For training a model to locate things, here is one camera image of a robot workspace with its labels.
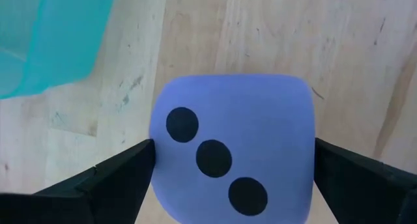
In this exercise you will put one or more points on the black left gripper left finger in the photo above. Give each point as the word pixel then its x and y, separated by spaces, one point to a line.
pixel 107 191

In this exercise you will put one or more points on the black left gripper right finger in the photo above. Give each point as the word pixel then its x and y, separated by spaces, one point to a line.
pixel 358 191

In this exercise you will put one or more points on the purple foam die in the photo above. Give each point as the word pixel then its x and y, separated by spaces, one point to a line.
pixel 254 120

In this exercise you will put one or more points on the teal translucent plastic bin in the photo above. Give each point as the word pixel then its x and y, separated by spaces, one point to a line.
pixel 55 38

